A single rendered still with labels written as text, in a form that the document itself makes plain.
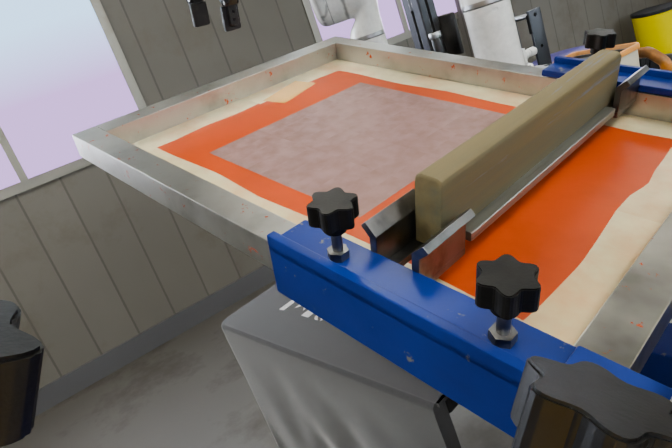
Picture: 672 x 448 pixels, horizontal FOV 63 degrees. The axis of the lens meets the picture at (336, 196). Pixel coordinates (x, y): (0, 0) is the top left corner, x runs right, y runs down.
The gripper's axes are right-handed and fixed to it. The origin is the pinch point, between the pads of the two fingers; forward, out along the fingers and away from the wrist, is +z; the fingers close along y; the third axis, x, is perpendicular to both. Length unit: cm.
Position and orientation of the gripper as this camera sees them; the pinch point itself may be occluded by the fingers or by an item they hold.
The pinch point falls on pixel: (216, 22)
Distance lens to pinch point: 100.5
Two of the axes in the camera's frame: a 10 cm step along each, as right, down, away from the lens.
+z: 1.0, 8.7, 4.8
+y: -7.1, -2.7, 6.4
